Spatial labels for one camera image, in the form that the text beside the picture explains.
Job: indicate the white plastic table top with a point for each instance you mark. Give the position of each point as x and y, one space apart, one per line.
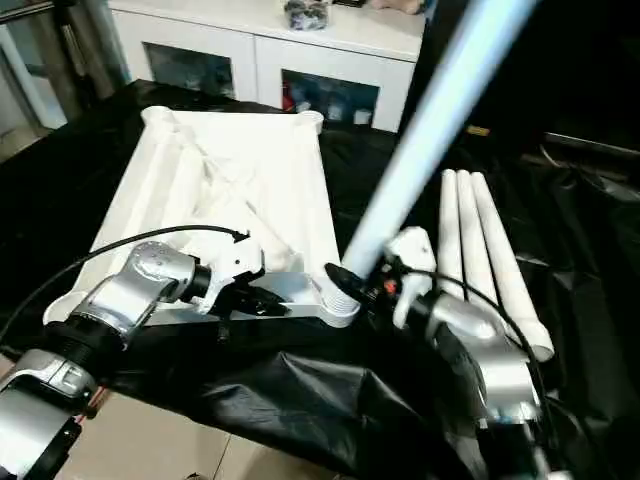
280 165

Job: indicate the white plastic table leg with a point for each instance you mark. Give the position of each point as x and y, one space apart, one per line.
430 125
502 240
452 240
477 240

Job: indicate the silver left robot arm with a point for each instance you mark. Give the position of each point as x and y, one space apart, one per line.
150 280

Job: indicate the black plastic mat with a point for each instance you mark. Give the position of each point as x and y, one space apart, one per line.
350 400

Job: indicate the white jar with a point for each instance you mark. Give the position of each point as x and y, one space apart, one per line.
361 117
303 106
336 110

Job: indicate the small yellow label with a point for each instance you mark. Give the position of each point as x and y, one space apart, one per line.
478 130

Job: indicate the red container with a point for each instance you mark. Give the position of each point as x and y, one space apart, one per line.
288 97

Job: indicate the white sideboard cabinet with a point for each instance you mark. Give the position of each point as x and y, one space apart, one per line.
250 50

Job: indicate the dark metal bar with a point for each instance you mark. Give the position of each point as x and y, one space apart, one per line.
600 145

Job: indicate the clear bag of dark parts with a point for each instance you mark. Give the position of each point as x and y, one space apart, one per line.
307 15

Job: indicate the pink soft object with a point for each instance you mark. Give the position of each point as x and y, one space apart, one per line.
400 6

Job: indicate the grey tripod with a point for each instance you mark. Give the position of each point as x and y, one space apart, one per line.
100 50

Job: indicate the black backdrop cloth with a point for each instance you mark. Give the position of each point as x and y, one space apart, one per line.
575 60

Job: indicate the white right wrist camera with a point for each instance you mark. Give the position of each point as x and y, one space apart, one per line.
410 245

